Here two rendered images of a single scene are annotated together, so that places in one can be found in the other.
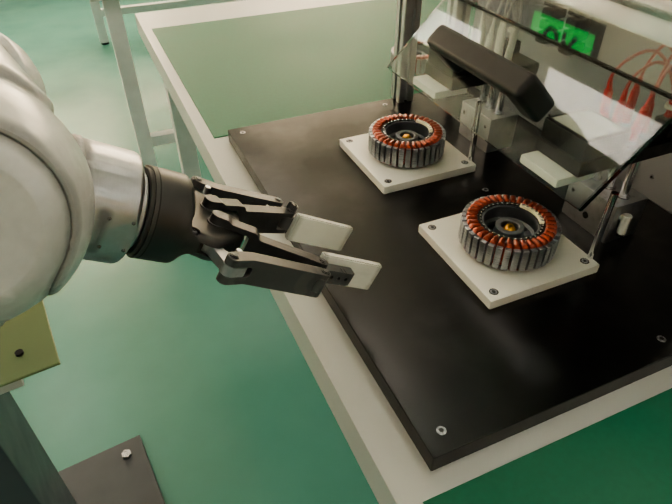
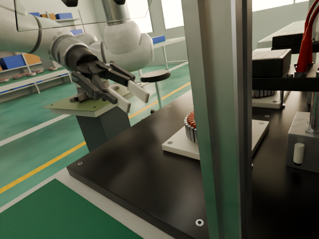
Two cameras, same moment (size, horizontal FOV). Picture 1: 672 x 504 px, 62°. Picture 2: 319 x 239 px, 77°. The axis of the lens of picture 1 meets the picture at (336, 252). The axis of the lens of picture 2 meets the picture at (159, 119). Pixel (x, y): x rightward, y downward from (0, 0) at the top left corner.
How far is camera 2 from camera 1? 0.60 m
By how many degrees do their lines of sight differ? 58
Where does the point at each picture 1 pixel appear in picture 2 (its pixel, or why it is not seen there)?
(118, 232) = (61, 59)
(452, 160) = (269, 99)
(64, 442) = not seen: hidden behind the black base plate
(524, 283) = (186, 147)
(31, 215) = not seen: outside the picture
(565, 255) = not seen: hidden behind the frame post
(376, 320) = (133, 131)
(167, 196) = (74, 53)
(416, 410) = (89, 155)
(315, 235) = (135, 91)
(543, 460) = (80, 204)
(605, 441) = (99, 225)
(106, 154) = (68, 39)
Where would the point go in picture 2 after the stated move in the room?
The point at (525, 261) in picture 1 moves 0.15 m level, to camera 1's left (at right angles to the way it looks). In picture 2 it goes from (192, 135) to (154, 113)
